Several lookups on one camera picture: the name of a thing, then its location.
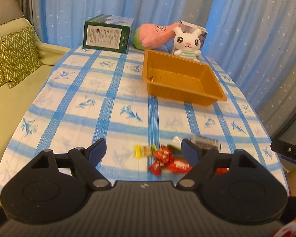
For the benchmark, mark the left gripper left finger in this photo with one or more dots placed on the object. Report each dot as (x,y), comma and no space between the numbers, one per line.
(82,163)

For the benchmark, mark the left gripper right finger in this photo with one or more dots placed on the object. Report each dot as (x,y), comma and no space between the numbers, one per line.
(204,162)

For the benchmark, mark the clear packet dark snack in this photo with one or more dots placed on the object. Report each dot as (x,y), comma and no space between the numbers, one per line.
(203,142)

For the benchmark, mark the large red snack packet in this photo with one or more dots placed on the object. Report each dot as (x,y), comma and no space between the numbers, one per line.
(179,166)

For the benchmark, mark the red candy packet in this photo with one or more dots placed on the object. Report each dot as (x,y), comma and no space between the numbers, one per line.
(164,155)

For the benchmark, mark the small red candy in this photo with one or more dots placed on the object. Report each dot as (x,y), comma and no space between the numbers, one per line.
(156,168)

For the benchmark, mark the yellow green candy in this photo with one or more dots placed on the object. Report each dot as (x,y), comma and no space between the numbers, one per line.
(144,151)

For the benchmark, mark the white green snack wrapper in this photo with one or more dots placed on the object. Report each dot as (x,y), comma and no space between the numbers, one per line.
(175,145)

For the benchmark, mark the blue checked tablecloth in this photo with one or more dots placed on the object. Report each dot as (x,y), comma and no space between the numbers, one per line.
(98,94)

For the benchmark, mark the orange plastic tray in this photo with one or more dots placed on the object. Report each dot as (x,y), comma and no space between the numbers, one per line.
(180,79)

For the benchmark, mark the white bunny plush toy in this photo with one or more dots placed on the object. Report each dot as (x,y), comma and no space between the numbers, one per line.
(187,45)

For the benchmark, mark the green zigzag cushion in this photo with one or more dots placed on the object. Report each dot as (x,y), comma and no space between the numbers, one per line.
(18,56)

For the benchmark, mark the blue star curtain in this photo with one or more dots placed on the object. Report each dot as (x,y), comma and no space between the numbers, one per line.
(254,41)

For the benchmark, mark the green printed carton box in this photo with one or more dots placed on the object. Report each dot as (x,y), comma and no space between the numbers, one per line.
(108,33)

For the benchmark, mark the grey patterned box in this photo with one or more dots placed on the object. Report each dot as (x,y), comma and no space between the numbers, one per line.
(189,27)

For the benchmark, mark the pink plush toy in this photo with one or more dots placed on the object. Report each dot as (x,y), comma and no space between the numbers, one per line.
(151,36)

